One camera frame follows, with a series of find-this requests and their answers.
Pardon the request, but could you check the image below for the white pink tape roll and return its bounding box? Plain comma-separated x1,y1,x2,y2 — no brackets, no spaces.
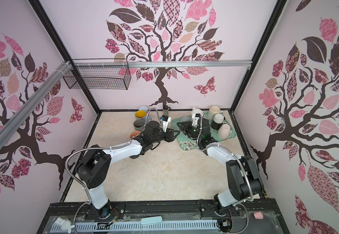
139,106,149,112

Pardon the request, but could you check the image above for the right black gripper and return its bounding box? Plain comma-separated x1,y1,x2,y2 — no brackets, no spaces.
177,122,203,142

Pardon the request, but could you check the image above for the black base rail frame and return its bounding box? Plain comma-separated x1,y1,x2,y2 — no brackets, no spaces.
37,199,289,234

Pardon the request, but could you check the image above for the light blue flat remote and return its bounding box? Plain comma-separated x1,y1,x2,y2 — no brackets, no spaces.
140,216,163,226

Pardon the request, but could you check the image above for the back aluminium rail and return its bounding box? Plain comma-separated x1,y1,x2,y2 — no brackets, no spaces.
123,60,252,68

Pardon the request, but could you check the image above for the white slotted cable duct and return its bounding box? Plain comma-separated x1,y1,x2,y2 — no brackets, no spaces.
75,220,218,233

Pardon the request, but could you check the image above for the pink sponge piece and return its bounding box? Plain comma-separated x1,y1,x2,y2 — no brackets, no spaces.
253,212,264,220

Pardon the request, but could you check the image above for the light grey mug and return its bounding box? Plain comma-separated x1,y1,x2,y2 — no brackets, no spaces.
180,116,192,123

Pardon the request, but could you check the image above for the dark grey mug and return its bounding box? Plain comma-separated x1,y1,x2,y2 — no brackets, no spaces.
133,119,145,132

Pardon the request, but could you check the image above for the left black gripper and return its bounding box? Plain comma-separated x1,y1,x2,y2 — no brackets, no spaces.
151,127,180,143

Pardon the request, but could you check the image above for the blue iridescent mug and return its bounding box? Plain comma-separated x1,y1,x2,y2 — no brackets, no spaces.
135,110,152,122

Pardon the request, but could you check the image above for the black wire basket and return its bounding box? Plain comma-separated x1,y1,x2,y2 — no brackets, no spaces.
63,58,132,90

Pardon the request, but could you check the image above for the cream beige mug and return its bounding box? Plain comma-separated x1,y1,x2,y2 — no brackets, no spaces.
207,105,223,121

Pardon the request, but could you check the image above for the left metal flex conduit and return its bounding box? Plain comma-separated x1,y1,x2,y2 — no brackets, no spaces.
65,107,162,209

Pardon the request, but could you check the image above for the aluminium rail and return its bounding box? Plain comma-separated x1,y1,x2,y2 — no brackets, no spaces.
0,61,71,149
123,60,252,68

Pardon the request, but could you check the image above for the pale pink mug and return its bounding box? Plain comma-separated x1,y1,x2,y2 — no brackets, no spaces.
217,124,231,140

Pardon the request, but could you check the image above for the black mug white base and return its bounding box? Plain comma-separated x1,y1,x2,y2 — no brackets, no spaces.
210,113,225,130

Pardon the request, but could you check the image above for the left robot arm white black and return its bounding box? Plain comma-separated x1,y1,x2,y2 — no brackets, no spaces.
76,121,180,219

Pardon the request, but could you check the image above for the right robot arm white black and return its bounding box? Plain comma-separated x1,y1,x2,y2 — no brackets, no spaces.
177,119,264,215

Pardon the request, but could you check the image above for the white teapot shaped mug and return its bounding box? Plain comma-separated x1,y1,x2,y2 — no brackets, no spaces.
191,107,204,117

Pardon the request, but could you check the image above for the white plug adapter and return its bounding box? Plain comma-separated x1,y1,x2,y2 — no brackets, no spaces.
54,217,75,234

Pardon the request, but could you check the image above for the left aluminium rail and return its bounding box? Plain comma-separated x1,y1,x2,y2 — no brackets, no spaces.
0,61,71,149

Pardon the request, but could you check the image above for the peach orange mug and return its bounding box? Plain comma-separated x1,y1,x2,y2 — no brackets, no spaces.
130,131,141,139

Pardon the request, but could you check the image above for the glass spice jar black lid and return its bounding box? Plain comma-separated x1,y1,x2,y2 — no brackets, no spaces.
163,105,169,117

